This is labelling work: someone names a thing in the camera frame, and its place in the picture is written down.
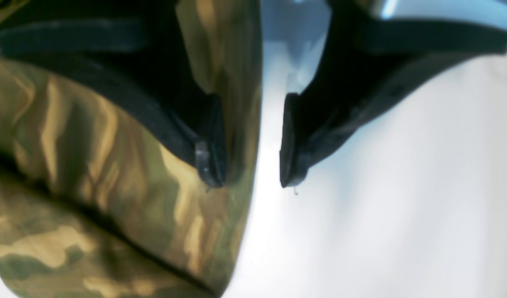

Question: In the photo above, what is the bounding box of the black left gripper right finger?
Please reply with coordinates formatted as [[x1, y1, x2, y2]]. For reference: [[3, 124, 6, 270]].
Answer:
[[280, 0, 507, 188]]

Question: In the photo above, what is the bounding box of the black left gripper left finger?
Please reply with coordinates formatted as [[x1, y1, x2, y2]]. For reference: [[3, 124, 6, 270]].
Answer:
[[0, 0, 227, 188]]

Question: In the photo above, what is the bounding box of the camouflage t-shirt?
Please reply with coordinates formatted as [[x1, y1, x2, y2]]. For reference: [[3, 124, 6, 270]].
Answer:
[[0, 0, 262, 298]]

